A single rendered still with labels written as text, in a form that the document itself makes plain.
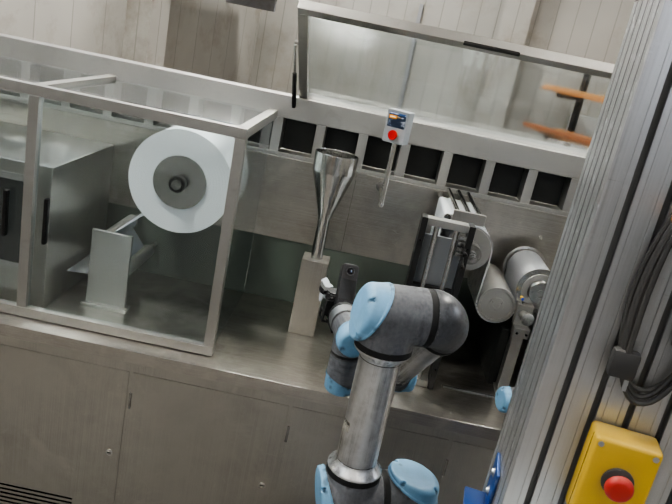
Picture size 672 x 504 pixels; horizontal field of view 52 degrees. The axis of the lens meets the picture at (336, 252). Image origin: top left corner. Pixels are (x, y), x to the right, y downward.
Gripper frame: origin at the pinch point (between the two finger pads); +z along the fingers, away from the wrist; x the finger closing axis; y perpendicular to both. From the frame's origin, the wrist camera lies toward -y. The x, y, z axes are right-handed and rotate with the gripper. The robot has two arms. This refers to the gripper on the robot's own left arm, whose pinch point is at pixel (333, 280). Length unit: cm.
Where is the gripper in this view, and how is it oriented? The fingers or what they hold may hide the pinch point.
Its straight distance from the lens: 191.9
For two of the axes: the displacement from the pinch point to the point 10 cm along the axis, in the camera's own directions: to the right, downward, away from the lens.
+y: -2.7, 9.2, 2.8
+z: -1.6, -3.3, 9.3
